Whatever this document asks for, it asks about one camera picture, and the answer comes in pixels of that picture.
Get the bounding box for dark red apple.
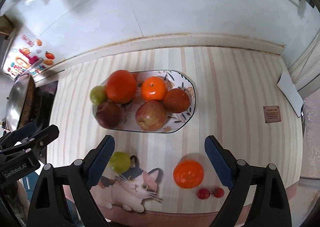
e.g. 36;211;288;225
96;101;121;129

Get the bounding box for small mandarin on plate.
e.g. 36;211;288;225
140;76;168;101

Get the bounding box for right cherry tomato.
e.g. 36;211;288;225
212;187;225;198

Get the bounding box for white paper sheet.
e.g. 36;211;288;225
277;71;303;118

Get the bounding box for colourful wall stickers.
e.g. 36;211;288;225
2;34;56;78

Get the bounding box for steel wok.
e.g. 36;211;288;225
5;73;36;132

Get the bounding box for black gas stove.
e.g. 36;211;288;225
18;80;59;165

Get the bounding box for striped cat table mat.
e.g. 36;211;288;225
47;48;303;226

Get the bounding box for floral oval ceramic plate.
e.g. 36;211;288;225
112;70;196;134

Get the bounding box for green fruit on plate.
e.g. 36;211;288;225
89;85;107;105

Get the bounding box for green fruit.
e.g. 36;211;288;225
89;85;107;105
108;152;131;173

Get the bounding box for large orange on plate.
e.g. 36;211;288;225
106;70;137;104

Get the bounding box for orange mandarin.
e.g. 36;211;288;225
173;160;204;189

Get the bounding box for red-yellow apple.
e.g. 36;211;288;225
135;100;167;132

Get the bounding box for dark orange on plate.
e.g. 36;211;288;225
163;88;190;113

